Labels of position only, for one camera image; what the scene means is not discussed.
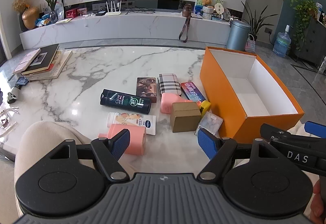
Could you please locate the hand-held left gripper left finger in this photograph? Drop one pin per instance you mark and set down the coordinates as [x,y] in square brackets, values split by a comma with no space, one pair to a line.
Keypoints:
[121,143]

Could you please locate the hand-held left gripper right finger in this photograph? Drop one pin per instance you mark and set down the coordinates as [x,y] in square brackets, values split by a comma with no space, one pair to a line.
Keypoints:
[206,142]

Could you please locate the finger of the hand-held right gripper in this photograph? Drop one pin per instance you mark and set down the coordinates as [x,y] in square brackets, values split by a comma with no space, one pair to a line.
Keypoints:
[315,127]
[277,132]

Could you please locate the clear plastic box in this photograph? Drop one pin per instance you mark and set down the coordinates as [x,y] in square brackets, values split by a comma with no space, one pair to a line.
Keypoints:
[211,122]

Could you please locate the brown cardboard box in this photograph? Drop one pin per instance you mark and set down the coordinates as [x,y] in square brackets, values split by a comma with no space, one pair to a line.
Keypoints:
[184,119]

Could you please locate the yellow tape measure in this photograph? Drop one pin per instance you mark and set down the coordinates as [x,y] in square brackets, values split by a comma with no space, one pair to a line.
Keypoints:
[205,106]

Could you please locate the orange cardboard box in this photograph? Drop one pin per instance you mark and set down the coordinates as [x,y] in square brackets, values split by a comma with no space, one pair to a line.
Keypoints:
[219,91]

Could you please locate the colourful tin pencil case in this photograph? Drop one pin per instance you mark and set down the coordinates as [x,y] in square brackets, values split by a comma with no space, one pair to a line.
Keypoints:
[191,91]

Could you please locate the brown printed box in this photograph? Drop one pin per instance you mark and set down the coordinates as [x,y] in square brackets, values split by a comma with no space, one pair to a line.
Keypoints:
[146,89]

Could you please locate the plaid case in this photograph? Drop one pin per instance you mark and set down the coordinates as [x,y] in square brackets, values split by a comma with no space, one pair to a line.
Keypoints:
[169,84]

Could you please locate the person's right hand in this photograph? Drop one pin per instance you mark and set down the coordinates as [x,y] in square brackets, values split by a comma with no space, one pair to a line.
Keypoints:
[318,198]

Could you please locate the pink plastic bottle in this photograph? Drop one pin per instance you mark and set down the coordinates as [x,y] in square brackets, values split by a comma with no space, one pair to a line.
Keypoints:
[135,140]

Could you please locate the white lotion tube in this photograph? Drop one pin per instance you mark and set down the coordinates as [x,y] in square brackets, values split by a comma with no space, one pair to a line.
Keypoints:
[132,122]

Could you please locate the dark shampoo bottle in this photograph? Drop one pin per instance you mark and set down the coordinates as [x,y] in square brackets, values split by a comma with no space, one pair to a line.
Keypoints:
[124,101]

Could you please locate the pink plastic container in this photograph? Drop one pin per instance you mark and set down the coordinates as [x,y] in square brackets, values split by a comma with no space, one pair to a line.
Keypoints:
[168,103]

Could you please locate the dark grey cabinet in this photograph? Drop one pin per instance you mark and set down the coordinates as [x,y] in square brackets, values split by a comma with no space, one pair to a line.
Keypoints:
[310,40]

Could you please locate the blue water jug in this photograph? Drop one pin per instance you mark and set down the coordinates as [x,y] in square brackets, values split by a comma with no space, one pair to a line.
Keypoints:
[281,44]

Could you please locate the pink woven basket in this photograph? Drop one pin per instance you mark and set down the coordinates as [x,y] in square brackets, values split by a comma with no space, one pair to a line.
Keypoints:
[250,45]

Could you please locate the stack of books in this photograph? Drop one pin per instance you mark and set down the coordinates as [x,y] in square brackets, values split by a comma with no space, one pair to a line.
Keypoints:
[59,66]

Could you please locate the grey-blue trash can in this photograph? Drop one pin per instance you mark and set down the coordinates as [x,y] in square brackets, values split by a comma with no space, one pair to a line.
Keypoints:
[238,35]

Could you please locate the long-leaved potted plant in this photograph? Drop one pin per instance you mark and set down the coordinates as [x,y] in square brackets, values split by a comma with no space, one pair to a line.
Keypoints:
[256,25]

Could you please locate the black book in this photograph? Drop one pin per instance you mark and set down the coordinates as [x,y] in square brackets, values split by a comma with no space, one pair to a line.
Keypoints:
[44,59]

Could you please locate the trailing green plant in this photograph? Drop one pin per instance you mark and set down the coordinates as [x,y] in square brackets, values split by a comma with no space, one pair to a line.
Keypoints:
[303,12]

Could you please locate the white marble television console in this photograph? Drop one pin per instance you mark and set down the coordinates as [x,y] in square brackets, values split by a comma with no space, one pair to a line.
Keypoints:
[127,28]

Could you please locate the pink notebook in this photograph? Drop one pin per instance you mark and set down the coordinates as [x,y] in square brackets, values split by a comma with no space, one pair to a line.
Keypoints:
[25,61]

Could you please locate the grey patterned fan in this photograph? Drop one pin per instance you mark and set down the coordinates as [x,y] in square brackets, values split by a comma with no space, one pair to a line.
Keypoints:
[227,13]

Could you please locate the white jars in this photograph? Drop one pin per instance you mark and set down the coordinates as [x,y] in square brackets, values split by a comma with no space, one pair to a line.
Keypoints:
[207,13]

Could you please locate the white router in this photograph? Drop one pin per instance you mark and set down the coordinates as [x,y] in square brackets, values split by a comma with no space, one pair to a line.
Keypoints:
[113,12]

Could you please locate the white round fan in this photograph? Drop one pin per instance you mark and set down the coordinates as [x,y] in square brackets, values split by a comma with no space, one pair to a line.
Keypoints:
[219,7]

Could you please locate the red box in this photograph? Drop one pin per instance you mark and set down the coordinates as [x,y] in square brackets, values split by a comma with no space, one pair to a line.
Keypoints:
[71,13]

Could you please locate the teddy bear picture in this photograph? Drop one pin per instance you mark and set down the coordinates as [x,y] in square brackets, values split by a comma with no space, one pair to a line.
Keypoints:
[206,2]

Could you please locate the blue snack packets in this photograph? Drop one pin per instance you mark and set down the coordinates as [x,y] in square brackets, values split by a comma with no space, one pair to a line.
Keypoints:
[43,20]

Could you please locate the gold vase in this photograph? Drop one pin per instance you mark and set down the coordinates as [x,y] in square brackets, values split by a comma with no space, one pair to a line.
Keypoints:
[30,18]

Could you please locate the aloe plant in glass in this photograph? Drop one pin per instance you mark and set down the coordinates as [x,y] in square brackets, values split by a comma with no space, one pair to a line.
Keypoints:
[52,2]

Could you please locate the dried flowers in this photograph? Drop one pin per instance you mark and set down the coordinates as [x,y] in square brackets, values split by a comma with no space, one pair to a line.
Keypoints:
[20,3]

